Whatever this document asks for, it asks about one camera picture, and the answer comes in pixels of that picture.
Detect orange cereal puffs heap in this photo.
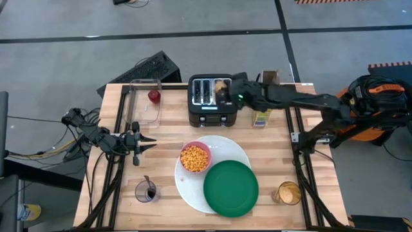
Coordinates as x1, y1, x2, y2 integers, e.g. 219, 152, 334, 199
180, 145, 209, 172

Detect metal spoon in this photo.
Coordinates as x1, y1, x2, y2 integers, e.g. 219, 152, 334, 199
143, 175, 158, 200

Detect black aluminium table frame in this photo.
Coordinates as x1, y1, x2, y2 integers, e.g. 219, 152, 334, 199
75, 82, 347, 232

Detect toasted bagel half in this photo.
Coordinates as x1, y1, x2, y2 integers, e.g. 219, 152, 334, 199
214, 80, 228, 95

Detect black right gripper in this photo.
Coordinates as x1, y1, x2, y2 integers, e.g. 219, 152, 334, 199
218, 72, 268, 112

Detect cereal box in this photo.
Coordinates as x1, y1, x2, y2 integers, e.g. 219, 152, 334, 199
252, 69, 281, 128

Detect yellow cable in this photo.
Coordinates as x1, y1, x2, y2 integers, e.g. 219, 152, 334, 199
8, 140, 77, 160

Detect black case with hazard stripe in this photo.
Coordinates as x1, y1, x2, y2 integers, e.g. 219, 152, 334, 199
348, 214, 412, 232

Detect clear plastic container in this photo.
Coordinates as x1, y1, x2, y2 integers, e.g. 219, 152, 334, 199
124, 79, 163, 130

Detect black four-slot toaster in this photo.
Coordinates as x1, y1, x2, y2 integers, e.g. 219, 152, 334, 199
187, 73, 239, 128

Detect black mat with hazard stripe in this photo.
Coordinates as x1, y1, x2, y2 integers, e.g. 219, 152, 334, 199
294, 0, 368, 5
368, 61, 412, 81

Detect clear bluish glass cup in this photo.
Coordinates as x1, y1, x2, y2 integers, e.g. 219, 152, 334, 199
134, 179, 159, 204

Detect green plate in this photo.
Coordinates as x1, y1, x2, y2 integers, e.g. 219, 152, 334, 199
203, 160, 259, 218

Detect amber glass of juice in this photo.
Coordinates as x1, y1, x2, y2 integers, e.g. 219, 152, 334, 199
271, 180, 302, 206

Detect black floor beam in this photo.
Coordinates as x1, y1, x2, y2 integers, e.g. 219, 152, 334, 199
2, 159, 84, 192

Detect yellow white bottle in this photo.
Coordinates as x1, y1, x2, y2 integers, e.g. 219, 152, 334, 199
16, 202, 42, 222

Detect white round placemat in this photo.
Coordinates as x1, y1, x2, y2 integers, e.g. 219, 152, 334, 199
174, 135, 252, 215

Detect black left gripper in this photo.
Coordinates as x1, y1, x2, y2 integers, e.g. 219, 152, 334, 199
124, 121, 158, 167

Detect pink bowl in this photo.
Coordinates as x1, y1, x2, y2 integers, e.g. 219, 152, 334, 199
179, 140, 212, 174

